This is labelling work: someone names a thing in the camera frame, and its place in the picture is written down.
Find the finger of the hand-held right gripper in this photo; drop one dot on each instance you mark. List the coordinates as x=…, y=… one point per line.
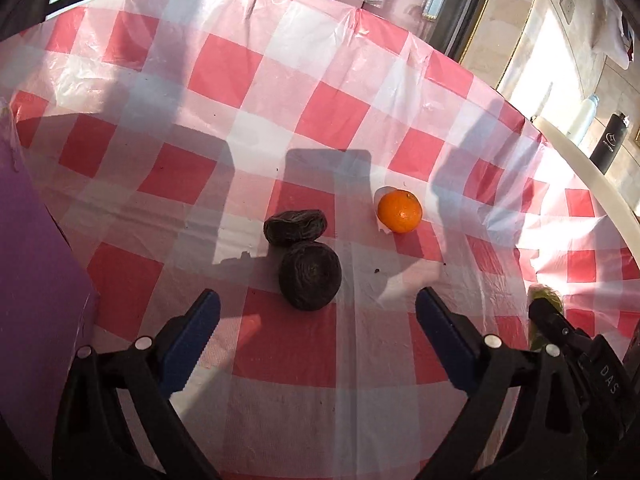
x=550, y=320

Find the small green fruit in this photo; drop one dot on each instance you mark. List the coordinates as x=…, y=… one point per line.
x=552, y=296

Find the white bottle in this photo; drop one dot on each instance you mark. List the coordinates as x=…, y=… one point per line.
x=584, y=120

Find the purple cardboard box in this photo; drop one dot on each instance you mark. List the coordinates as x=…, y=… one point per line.
x=35, y=285

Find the dark avocado with stem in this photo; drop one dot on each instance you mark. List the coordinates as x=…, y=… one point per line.
x=295, y=226

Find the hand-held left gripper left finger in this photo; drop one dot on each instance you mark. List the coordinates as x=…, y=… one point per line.
x=192, y=340

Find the white hanging cloth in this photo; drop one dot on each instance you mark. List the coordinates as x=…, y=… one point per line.
x=615, y=25

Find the round cream table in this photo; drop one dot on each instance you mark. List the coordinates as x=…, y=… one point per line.
x=585, y=170

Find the red white checkered tablecloth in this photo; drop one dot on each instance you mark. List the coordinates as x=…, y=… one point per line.
x=300, y=350

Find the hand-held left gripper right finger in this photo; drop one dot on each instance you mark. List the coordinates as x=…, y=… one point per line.
x=447, y=340

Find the orange tangerine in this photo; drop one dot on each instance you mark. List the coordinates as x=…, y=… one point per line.
x=400, y=211

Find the black water bottle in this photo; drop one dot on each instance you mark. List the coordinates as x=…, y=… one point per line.
x=609, y=142

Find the round dark wrinkled passion fruit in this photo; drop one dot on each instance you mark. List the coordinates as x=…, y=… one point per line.
x=310, y=275

